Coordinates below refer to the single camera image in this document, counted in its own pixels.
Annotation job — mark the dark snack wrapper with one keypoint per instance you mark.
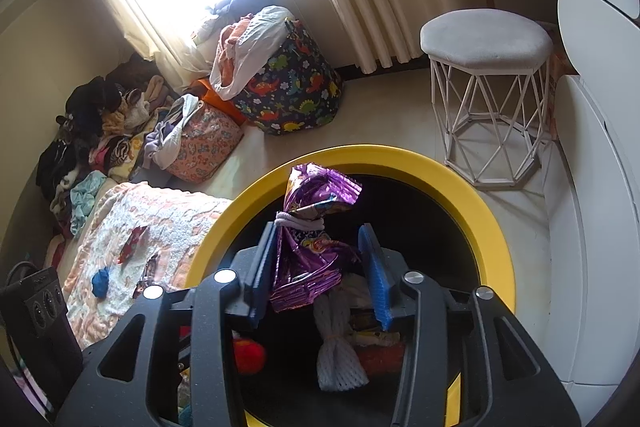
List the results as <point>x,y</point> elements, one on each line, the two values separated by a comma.
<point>147,277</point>

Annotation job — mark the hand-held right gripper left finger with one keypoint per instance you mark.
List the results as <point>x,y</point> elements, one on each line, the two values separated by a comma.
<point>262,267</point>

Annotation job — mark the orange towel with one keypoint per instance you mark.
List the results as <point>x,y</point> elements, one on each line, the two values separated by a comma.
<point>235,37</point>

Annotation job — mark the dinosaur print laundry bag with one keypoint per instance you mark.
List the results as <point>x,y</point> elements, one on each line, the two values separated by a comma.
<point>295,92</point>

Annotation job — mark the white curved desk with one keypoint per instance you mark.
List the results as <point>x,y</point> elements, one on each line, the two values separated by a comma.
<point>590,207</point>

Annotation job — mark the black electrical device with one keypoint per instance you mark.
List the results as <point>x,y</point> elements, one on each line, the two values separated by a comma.
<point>45,337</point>

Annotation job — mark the white purple garment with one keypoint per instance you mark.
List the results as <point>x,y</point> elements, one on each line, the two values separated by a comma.
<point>170,132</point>

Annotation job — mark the red textured cylinder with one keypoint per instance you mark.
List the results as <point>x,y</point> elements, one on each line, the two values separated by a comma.
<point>250,354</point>

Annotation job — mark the pile of clothes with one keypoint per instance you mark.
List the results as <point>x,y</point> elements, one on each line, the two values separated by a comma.
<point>115,122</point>

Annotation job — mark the peach floral bag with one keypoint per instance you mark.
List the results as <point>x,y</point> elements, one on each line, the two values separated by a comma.
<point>205,152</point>

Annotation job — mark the orange white tufted blanket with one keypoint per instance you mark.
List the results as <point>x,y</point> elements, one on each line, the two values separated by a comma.
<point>165,217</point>

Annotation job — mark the small red wrapper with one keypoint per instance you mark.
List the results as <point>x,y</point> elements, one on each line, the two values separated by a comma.
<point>132,244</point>

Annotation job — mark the blue glove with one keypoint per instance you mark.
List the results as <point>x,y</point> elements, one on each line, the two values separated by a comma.
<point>101,282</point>

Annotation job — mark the light blue cloth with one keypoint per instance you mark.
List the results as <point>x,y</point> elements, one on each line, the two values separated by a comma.
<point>85,202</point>

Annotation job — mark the black bin with yellow rim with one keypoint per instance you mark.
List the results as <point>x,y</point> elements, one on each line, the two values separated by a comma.
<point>350,157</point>

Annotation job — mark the white bag with orange cloth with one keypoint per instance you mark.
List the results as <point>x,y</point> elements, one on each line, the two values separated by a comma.
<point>255,42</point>

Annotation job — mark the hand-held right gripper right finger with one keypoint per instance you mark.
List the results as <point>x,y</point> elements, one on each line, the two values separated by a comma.
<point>377,282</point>

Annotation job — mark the yellow white snack packet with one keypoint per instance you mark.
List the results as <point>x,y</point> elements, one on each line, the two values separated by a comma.
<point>367,334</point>

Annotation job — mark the purple foil snack packet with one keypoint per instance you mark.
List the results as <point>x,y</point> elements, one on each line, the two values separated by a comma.
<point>305,257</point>

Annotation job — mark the white foam net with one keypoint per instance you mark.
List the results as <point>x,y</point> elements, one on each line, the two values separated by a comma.
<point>335,357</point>

